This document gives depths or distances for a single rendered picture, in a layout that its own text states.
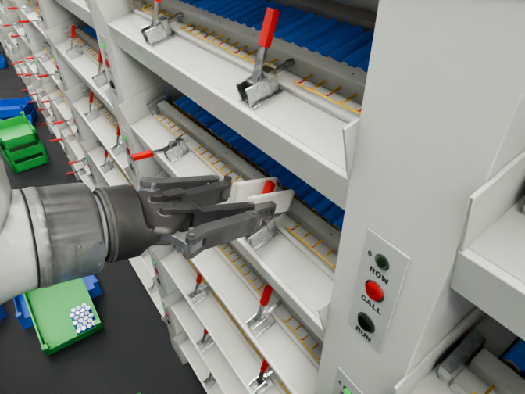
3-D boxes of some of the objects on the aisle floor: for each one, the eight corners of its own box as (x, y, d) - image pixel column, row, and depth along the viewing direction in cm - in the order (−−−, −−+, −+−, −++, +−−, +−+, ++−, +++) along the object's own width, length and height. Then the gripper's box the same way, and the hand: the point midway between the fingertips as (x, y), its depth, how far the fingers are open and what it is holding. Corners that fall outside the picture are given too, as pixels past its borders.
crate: (103, 328, 150) (101, 322, 144) (47, 356, 141) (41, 351, 135) (76, 263, 162) (72, 256, 155) (22, 286, 153) (16, 277, 146)
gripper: (76, 216, 45) (244, 189, 59) (123, 309, 35) (315, 250, 49) (73, 156, 42) (254, 143, 56) (126, 241, 31) (331, 198, 45)
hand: (262, 197), depth 50 cm, fingers open, 3 cm apart
